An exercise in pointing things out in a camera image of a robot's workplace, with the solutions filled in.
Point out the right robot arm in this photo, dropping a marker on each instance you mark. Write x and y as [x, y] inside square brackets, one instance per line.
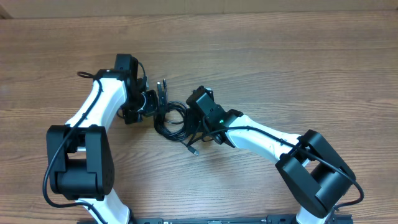
[313, 171]

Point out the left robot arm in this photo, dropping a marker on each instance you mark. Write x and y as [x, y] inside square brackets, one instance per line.
[80, 171]

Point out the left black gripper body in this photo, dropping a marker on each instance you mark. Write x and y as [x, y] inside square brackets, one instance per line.
[140, 103]

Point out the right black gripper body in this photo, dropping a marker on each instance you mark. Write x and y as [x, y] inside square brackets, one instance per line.
[194, 125]

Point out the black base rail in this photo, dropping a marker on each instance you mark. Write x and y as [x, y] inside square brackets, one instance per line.
[270, 219]

